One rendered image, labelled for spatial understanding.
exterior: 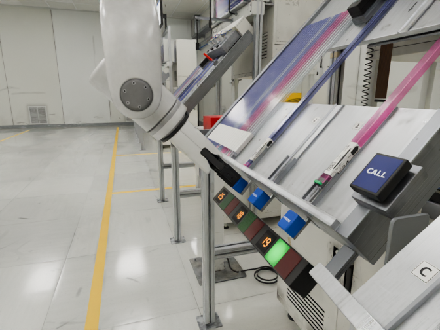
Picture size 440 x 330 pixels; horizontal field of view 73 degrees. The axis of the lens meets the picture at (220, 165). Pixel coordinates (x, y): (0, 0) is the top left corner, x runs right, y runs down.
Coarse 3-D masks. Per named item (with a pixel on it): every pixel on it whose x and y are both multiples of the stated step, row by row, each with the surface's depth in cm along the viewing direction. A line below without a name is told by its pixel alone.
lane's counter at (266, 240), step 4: (268, 232) 47; (264, 236) 47; (268, 236) 46; (272, 236) 45; (260, 240) 47; (264, 240) 46; (268, 240) 45; (272, 240) 45; (256, 244) 47; (260, 244) 46; (264, 244) 46; (268, 244) 45; (260, 248) 46; (264, 248) 45; (264, 252) 44
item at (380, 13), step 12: (396, 0) 64; (384, 12) 64; (372, 24) 64; (360, 36) 64; (348, 48) 64; (336, 60) 64; (312, 96) 63; (300, 108) 63; (288, 120) 63; (276, 132) 63
